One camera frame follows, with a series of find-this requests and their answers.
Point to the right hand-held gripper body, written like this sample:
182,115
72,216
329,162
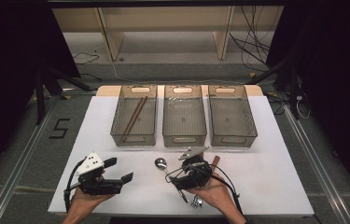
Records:
194,175

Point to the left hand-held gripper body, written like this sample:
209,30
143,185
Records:
99,186

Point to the steel spoon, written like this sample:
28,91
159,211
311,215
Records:
160,162

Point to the grey transparent plastic bin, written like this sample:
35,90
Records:
231,119
184,119
135,118

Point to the brown wooden chopstick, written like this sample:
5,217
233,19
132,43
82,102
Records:
138,114
133,115

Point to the person's left hand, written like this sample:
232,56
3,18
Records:
84,202

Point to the person's right hand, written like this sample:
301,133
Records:
219,194

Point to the white table sheet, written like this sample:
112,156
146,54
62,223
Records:
256,161

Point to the black metal stand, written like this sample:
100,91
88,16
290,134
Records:
40,99
292,90

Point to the black curtain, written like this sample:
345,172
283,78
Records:
334,77
7,77

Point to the beige wooden shelf unit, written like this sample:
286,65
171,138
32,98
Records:
163,18

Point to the aluminium floor rail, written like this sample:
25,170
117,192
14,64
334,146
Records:
315,168
20,168

